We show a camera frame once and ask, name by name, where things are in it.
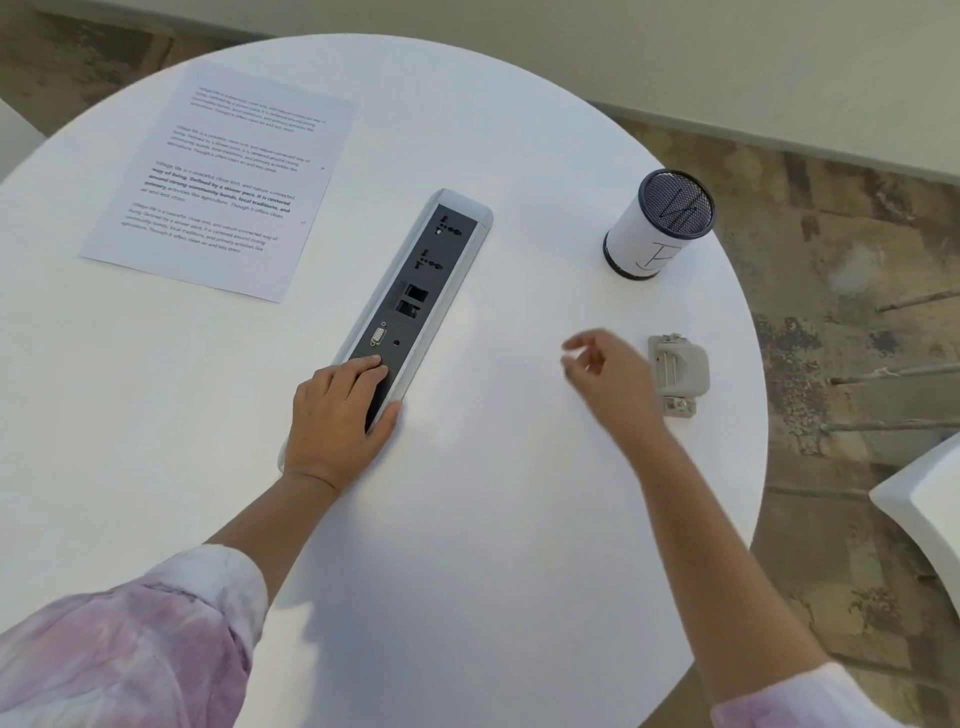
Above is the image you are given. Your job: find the white printed paper sheet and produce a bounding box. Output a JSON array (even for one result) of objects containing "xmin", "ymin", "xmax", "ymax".
[{"xmin": 80, "ymin": 61, "xmax": 360, "ymax": 305}]

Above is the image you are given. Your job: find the grey plastic stapler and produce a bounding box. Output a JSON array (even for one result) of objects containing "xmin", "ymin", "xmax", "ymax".
[{"xmin": 648, "ymin": 333, "xmax": 711, "ymax": 417}]

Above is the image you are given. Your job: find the pink tie-dye right sleeve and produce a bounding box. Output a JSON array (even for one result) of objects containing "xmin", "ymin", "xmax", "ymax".
[{"xmin": 708, "ymin": 660, "xmax": 931, "ymax": 728}]

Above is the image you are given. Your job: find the white moulded chair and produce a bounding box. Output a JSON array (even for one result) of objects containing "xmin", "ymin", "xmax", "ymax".
[{"xmin": 870, "ymin": 431, "xmax": 960, "ymax": 597}]

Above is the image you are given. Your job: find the person's left hand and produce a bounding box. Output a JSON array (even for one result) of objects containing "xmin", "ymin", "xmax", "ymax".
[{"xmin": 283, "ymin": 354, "xmax": 402, "ymax": 495}]

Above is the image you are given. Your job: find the grey table power socket panel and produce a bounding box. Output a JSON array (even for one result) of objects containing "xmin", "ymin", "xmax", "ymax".
[{"xmin": 279, "ymin": 189, "xmax": 495, "ymax": 475}]

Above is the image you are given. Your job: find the person's right hand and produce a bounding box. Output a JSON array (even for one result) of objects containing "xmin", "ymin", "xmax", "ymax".
[{"xmin": 561, "ymin": 328, "xmax": 671, "ymax": 448}]

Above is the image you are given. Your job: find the white cylindrical mesh pen holder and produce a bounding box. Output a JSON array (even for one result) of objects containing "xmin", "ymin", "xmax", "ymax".
[{"xmin": 603, "ymin": 168, "xmax": 717, "ymax": 282}]

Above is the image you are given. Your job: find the person's left forearm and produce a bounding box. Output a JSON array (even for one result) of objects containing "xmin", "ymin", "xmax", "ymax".
[{"xmin": 201, "ymin": 471, "xmax": 340, "ymax": 601}]

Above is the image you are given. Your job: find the thin wooden chair leg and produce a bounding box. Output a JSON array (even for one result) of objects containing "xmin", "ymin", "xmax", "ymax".
[
  {"xmin": 768, "ymin": 485, "xmax": 871, "ymax": 501},
  {"xmin": 820, "ymin": 418, "xmax": 960, "ymax": 435},
  {"xmin": 876, "ymin": 291, "xmax": 960, "ymax": 314},
  {"xmin": 828, "ymin": 363, "xmax": 960, "ymax": 386}
]

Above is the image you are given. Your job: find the pink tie-dye left sleeve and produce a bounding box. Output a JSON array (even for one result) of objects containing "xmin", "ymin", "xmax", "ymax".
[{"xmin": 0, "ymin": 543, "xmax": 270, "ymax": 728}]

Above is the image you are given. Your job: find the person's right forearm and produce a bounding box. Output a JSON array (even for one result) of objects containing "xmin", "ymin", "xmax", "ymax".
[{"xmin": 626, "ymin": 420, "xmax": 830, "ymax": 710}]

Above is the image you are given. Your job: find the pink tie-dye sleeve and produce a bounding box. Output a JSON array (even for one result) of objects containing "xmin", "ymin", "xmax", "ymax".
[
  {"xmin": 0, "ymin": 543, "xmax": 270, "ymax": 728},
  {"xmin": 708, "ymin": 660, "xmax": 931, "ymax": 728}
]

